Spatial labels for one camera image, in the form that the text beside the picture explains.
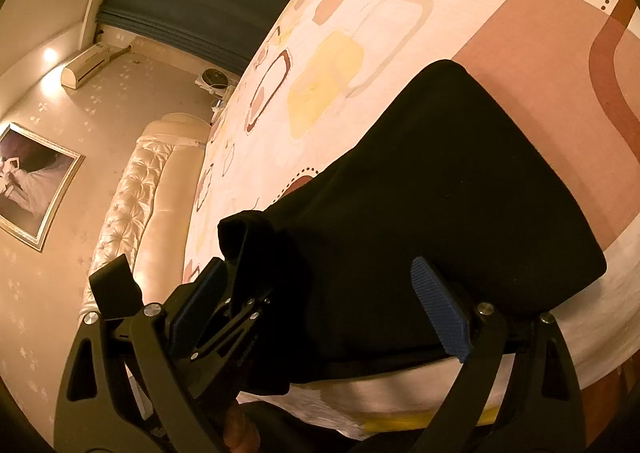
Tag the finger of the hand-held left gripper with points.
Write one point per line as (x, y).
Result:
(115, 288)
(235, 320)

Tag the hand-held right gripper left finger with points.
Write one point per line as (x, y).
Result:
(197, 308)

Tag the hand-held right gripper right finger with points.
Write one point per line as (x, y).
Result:
(442, 308)

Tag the black pants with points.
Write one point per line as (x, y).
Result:
(425, 183)

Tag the person's left hand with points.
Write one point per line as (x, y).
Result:
(241, 433)

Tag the cream tufted headboard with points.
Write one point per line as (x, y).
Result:
(145, 213)

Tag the small white fan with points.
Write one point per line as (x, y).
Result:
(215, 79)

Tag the bed with patterned sheet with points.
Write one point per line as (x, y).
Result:
(450, 8)

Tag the framed wall picture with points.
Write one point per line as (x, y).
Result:
(35, 183)

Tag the white wall air conditioner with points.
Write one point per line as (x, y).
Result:
(85, 64)

